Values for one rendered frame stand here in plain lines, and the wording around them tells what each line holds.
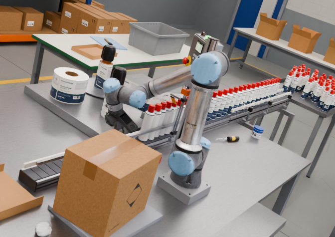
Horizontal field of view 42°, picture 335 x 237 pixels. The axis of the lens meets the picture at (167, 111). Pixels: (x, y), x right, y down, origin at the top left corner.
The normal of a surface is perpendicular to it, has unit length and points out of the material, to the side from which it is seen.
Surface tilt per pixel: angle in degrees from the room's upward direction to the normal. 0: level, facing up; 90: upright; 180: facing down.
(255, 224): 0
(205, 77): 82
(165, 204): 0
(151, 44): 95
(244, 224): 0
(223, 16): 90
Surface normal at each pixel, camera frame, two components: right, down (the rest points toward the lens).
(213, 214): 0.27, -0.89
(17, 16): 0.76, 0.43
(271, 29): -0.63, 0.11
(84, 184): -0.46, 0.20
